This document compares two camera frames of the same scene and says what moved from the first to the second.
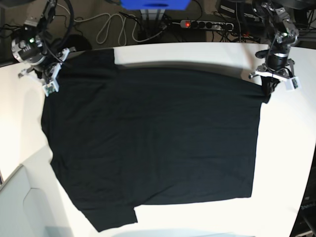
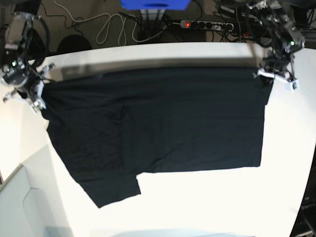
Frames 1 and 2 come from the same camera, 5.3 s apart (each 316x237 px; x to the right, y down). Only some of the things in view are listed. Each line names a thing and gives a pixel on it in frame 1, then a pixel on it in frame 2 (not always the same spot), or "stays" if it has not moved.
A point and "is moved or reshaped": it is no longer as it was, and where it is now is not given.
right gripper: (278, 67) stays
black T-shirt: (119, 136) is moved or reshaped
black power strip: (206, 24) stays
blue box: (155, 4) stays
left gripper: (49, 72) → (26, 81)
